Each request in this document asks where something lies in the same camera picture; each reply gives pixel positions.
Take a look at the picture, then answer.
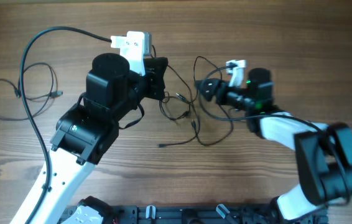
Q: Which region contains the black cable bundle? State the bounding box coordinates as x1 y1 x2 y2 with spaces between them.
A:
151 45 236 148

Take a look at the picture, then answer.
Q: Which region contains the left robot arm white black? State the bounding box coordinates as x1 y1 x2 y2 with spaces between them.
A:
12 53 169 223

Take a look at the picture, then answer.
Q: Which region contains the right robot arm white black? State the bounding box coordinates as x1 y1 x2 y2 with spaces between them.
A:
195 68 352 223

